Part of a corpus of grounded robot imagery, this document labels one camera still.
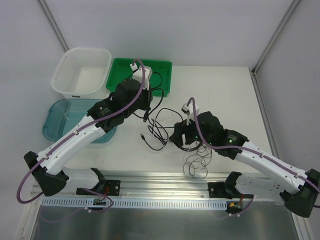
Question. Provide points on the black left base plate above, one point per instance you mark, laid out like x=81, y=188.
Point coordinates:
x=108, y=187

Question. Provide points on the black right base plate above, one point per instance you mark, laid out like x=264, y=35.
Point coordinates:
x=222, y=190

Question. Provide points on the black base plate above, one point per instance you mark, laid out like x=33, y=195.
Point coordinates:
x=108, y=187
x=222, y=190

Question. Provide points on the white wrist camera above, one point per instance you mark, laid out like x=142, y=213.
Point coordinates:
x=140, y=74
x=191, y=110

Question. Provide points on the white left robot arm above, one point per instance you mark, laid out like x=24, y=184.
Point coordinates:
x=48, y=167

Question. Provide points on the white slotted cable duct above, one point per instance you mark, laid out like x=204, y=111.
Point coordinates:
x=95, y=202

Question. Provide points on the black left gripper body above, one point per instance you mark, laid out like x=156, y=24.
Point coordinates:
x=146, y=99

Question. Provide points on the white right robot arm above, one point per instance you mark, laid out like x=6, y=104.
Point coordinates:
x=295, y=188

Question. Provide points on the teal translucent plastic bin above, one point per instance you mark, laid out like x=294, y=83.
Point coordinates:
x=64, y=115

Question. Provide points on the aluminium mounting rail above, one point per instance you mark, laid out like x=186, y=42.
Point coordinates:
x=158, y=184

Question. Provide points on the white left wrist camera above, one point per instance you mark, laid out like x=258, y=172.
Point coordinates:
x=140, y=74

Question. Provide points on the white plastic basin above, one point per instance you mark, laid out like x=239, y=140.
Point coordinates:
x=82, y=73

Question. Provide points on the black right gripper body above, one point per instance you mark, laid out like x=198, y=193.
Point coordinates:
x=178, y=135

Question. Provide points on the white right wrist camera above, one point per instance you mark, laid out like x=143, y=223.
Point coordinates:
x=191, y=110

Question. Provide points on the green plastic tray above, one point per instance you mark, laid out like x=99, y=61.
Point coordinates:
x=161, y=76

